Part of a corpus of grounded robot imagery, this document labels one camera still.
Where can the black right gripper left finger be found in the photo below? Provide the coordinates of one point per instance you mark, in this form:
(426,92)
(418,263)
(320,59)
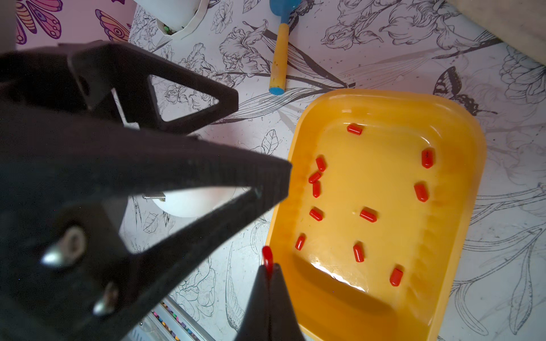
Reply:
(256,322)

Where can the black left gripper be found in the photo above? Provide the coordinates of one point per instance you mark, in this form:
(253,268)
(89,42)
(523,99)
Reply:
(58,243)

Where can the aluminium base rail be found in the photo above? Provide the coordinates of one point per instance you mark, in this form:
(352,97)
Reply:
(167,321)

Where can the red sleeve in tray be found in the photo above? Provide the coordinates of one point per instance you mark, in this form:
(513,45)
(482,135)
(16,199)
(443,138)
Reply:
(358,252)
(421,192)
(321,163)
(355,129)
(396,277)
(300,242)
(316,214)
(315,177)
(428,158)
(316,189)
(369,215)

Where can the cream fabric work glove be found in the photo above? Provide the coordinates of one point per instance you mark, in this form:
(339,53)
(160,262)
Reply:
(519,23)

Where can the yellow plastic tray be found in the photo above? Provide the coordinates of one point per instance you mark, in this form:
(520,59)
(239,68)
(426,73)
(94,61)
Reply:
(380,200)

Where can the green plant in white pot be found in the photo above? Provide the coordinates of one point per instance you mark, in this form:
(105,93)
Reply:
(176,19)

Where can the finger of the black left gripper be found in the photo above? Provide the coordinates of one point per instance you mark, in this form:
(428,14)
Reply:
(112,288)
(150,91)

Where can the white dome with screws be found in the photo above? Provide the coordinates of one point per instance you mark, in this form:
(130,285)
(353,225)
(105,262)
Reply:
(192,202)

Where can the blue yellow garden rake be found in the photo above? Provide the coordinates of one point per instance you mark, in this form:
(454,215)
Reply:
(278,76)

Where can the red screw protection sleeve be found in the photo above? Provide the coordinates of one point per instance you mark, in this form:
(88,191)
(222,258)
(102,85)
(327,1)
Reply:
(268,262)

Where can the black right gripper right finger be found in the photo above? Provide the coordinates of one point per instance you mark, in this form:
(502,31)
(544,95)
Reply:
(283,324)

